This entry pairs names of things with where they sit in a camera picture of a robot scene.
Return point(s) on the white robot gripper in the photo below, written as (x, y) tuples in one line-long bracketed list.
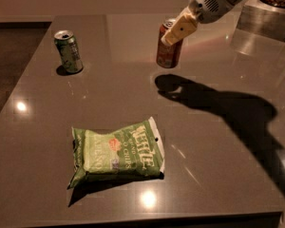
[(205, 6)]

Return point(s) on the red coke can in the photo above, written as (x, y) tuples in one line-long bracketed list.
[(167, 57)]

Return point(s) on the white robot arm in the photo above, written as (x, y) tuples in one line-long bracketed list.
[(196, 12)]

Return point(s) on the green soda can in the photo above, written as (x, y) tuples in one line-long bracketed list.
[(66, 44)]

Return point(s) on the green kettle chips bag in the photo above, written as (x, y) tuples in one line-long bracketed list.
[(134, 152)]

